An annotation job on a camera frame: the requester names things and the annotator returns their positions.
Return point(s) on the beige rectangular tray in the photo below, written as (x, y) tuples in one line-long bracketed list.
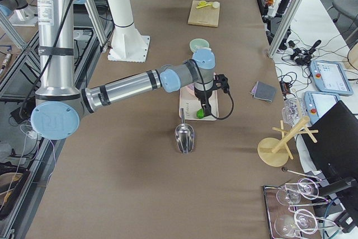
[(191, 105)]

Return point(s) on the wine glass rack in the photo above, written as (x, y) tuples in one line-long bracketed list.
[(289, 207)]

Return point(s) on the wooden cutting board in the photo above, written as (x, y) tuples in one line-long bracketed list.
[(204, 16)]

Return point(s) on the black monitor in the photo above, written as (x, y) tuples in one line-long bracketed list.
[(335, 152)]

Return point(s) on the green ceramic bowl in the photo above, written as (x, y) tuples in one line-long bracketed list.
[(198, 43)]

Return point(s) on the steel ice scoop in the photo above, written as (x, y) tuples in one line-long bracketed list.
[(185, 135)]

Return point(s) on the yellow plastic knife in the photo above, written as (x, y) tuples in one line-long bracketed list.
[(201, 5)]

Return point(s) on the green lime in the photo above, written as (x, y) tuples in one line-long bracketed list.
[(200, 114)]

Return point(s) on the pink bowl of ice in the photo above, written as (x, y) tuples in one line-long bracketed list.
[(190, 88)]

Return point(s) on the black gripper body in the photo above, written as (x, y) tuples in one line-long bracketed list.
[(201, 95)]

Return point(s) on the grey folded cloth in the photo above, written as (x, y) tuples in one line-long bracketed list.
[(263, 91)]

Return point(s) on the wooden cup stand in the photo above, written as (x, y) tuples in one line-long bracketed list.
[(275, 152)]

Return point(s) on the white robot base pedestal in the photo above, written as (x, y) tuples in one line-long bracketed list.
[(127, 43)]

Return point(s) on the teach pendant tablet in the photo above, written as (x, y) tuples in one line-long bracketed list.
[(318, 103), (330, 77)]

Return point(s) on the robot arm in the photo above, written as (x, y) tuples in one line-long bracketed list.
[(61, 102)]

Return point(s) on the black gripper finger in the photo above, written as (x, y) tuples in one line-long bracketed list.
[(206, 107)]

